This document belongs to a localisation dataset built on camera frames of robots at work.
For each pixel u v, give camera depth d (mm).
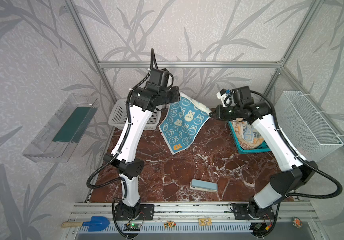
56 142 630
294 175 404
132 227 708
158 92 496
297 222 706
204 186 797
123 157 452
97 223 718
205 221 706
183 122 891
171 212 753
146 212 735
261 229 733
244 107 544
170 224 702
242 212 731
